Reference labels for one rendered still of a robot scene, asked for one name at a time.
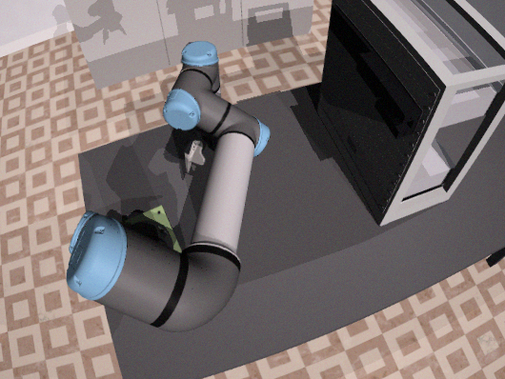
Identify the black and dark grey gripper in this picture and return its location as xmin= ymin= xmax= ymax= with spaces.
xmin=184 ymin=126 xmax=217 ymax=173

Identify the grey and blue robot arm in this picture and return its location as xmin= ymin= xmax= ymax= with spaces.
xmin=67 ymin=41 xmax=271 ymax=332

